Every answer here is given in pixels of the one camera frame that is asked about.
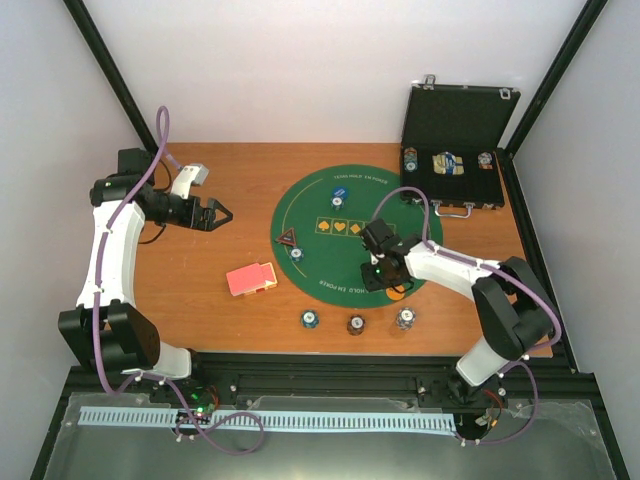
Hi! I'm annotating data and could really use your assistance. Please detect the blue orange 10 chip stack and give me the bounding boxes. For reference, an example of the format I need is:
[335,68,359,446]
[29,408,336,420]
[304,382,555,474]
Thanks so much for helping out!
[396,308,416,331]

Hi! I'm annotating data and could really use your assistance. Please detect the brown 100 chip stack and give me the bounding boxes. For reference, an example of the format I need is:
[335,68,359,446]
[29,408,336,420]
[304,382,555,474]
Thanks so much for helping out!
[347,315,366,336]

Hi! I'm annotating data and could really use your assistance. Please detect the red playing card deck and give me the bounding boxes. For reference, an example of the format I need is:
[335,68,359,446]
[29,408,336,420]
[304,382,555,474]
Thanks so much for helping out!
[226,262,278,297]

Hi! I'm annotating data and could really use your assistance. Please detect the blue 50 chip stack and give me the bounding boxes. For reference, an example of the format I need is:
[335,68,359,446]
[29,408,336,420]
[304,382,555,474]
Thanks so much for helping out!
[300,309,320,329]

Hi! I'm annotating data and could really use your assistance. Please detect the black triangular all-in button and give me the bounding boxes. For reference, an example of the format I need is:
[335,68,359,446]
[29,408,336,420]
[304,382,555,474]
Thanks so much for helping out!
[275,227,297,247]

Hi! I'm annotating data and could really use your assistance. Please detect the blue 50 chips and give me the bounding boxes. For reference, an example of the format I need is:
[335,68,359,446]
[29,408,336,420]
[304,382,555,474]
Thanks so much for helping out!
[289,247,304,262]

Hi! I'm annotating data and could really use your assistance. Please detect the blue small blind button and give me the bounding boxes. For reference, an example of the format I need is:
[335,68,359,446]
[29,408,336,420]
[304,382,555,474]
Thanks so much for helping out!
[332,186,349,198]

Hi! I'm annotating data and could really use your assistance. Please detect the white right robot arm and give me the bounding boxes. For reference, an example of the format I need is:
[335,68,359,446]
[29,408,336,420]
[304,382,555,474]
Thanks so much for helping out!
[360,219,561,387]

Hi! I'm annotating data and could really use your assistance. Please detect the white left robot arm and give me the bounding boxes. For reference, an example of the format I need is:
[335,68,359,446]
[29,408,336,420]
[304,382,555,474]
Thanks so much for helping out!
[58,149,233,403]

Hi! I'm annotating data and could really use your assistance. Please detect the orange big blind button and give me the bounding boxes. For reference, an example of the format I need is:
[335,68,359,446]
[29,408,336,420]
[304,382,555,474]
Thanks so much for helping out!
[385,289,405,302]

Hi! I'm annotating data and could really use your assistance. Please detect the round green poker mat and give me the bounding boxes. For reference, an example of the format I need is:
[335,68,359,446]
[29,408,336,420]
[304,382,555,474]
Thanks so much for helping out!
[270,164,443,310]

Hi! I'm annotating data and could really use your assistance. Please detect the chip stack in case left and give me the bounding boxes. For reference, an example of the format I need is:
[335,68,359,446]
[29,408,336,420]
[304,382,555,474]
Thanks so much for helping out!
[403,147,418,172]

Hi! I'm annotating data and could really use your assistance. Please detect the chip stack in case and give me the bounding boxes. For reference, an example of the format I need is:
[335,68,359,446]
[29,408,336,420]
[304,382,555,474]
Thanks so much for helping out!
[477,152,494,170]
[403,147,418,172]

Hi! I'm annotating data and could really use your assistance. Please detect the card pack in case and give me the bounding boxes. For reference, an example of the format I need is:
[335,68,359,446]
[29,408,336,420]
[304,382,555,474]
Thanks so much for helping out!
[432,151,464,176]

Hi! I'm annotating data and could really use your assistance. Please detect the chip stack in case right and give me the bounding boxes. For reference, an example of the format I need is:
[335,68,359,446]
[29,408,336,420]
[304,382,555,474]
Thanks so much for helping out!
[477,152,494,170]

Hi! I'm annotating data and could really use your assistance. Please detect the black poker case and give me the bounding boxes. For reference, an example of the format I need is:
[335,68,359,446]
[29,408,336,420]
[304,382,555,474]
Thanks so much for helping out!
[399,74,521,218]

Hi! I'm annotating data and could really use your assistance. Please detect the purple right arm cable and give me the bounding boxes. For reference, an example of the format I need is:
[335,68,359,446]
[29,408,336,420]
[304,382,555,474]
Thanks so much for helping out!
[369,186,564,446]

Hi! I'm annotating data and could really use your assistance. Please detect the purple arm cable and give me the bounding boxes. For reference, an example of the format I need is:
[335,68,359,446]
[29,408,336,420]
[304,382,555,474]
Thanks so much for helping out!
[93,105,266,456]
[369,186,564,446]

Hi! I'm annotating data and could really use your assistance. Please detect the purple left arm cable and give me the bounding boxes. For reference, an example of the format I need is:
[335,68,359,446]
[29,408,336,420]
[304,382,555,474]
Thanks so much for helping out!
[93,105,266,456]

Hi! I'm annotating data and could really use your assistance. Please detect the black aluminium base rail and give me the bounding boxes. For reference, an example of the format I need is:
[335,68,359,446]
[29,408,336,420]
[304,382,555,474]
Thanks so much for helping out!
[64,351,596,414]

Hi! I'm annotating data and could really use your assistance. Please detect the light blue cable duct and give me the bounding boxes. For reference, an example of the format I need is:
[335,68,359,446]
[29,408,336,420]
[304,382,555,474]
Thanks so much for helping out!
[77,406,456,436]

